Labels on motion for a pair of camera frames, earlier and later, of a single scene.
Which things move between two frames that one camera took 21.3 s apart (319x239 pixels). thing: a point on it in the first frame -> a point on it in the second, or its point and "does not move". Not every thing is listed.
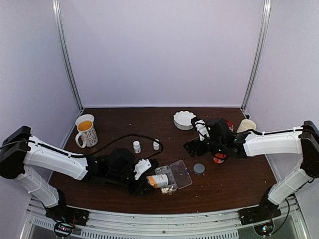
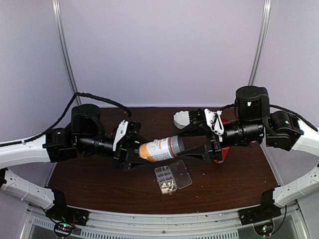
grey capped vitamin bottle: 159,180 -> 162,149
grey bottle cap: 199,169 -> 177,145
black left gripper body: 134,190 -> 119,157
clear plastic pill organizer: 178,176 does not move
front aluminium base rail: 104,224 does not move
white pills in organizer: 165,189 does not move
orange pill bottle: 219,158 does not move
